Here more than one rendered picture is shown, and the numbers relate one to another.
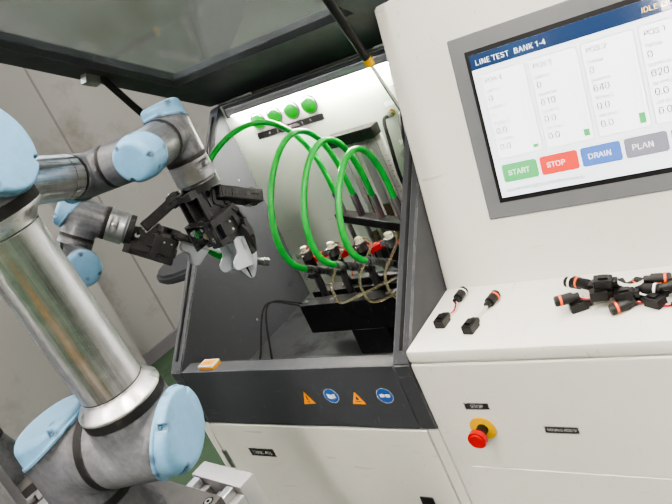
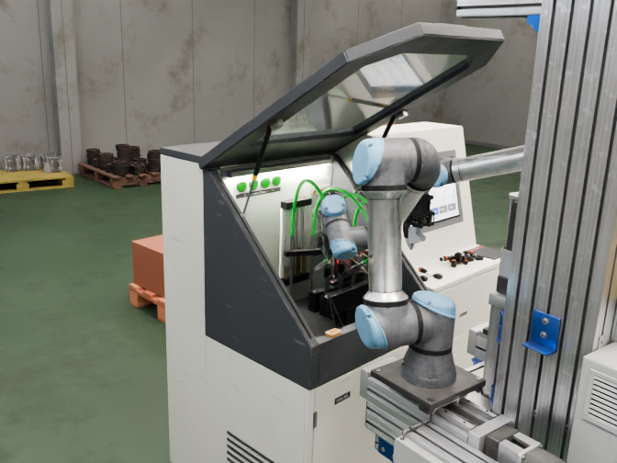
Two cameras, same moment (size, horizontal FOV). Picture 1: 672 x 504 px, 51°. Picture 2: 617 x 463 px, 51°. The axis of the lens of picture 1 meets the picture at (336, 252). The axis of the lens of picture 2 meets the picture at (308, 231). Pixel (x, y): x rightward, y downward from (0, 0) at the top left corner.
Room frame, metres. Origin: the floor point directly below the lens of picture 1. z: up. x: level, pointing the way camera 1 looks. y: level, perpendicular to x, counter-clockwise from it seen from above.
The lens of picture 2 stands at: (1.48, 2.41, 1.88)
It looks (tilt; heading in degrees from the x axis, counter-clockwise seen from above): 16 degrees down; 275
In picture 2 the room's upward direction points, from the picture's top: 2 degrees clockwise
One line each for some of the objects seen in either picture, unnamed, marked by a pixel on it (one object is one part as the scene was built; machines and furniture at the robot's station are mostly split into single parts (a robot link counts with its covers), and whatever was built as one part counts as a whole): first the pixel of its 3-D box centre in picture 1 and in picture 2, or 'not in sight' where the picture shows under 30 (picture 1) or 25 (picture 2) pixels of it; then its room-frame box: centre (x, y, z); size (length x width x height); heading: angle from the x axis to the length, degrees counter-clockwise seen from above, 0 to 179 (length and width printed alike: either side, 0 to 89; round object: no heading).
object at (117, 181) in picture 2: not in sight; (124, 162); (4.91, -6.58, 0.25); 1.31 x 0.91 x 0.49; 133
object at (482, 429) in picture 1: (479, 435); not in sight; (1.08, -0.10, 0.80); 0.05 x 0.04 x 0.05; 50
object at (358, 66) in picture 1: (304, 85); (282, 167); (1.79, -0.10, 1.43); 0.54 x 0.03 x 0.02; 50
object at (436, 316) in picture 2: not in sight; (431, 318); (1.27, 0.80, 1.20); 0.13 x 0.12 x 0.14; 24
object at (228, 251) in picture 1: (231, 262); (413, 239); (1.27, 0.19, 1.25); 0.06 x 0.03 x 0.09; 140
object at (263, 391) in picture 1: (293, 391); (372, 337); (1.40, 0.22, 0.87); 0.62 x 0.04 x 0.16; 50
